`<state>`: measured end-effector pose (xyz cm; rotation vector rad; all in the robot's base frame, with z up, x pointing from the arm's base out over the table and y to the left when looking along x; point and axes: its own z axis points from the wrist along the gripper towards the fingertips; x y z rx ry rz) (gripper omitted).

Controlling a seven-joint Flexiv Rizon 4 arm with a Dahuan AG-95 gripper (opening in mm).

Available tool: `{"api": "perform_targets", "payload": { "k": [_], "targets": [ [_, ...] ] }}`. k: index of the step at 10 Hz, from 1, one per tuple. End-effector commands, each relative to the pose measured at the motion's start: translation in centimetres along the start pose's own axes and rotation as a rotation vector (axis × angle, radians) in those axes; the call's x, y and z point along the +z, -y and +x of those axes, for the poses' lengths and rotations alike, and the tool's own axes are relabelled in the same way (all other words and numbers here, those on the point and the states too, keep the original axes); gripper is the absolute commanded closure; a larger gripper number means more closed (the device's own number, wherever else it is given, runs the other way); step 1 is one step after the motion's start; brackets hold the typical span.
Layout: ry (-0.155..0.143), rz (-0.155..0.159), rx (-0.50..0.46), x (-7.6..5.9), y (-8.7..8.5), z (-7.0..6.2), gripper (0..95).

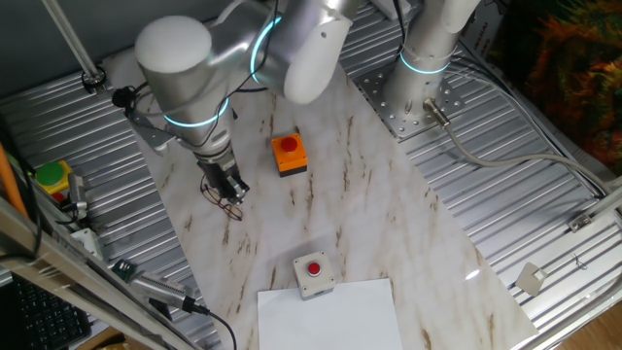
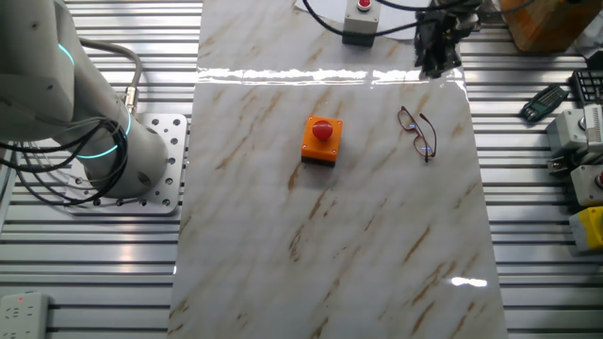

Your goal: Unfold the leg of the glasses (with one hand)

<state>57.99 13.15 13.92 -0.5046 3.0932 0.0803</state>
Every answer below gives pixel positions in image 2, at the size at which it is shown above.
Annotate marble pattern table mat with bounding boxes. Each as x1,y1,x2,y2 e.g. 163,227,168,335
167,0,510,339

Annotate grey box red button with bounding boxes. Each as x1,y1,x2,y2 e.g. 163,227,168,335
341,0,382,47
569,163,603,208

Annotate black cable bundle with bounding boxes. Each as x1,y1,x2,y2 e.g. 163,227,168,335
0,117,131,207

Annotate clear plastic bag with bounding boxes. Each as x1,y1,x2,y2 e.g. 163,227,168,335
575,21,603,60

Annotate light grey switch box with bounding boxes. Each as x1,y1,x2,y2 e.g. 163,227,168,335
545,108,590,154

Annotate black keyboard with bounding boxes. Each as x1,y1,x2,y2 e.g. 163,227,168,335
571,68,603,107

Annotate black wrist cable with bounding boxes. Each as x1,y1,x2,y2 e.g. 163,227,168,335
301,0,472,38

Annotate brown cardboard box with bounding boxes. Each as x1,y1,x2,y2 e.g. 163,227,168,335
498,0,603,53

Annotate dark red frame glasses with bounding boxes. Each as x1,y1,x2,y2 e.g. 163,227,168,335
397,105,438,164

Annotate orange box red button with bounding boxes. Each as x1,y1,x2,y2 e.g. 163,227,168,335
300,114,344,169

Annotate yellow box green button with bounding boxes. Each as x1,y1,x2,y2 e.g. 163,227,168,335
568,205,603,253

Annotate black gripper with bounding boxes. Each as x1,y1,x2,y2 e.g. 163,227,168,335
413,0,482,80

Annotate grey cable metal connector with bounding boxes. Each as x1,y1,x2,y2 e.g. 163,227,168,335
79,37,144,117

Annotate silver finned camera device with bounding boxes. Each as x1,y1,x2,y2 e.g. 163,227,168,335
582,103,603,154

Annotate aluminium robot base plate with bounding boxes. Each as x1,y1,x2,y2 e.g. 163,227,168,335
63,112,189,217

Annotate white power strip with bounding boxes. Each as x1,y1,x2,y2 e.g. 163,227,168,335
0,290,51,339

